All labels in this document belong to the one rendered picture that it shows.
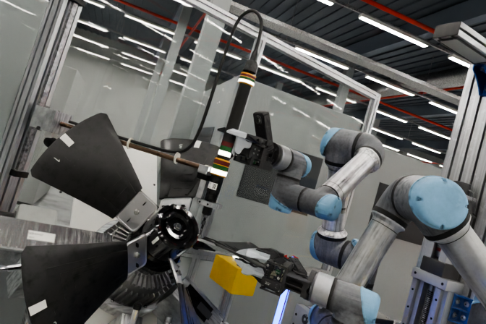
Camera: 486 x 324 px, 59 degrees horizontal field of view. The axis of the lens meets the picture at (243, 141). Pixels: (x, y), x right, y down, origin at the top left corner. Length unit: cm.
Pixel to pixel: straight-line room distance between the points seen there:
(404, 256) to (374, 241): 418
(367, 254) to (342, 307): 18
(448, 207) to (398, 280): 435
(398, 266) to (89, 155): 457
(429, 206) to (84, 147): 82
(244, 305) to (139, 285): 116
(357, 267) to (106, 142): 71
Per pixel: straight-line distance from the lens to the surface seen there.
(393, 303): 543
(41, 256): 92
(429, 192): 105
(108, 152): 110
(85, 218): 130
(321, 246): 171
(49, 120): 146
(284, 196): 129
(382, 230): 118
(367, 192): 494
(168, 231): 104
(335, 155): 158
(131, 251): 104
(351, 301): 105
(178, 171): 124
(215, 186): 112
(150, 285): 116
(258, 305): 230
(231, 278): 154
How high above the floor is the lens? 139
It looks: 4 degrees up
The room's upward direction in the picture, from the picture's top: 17 degrees clockwise
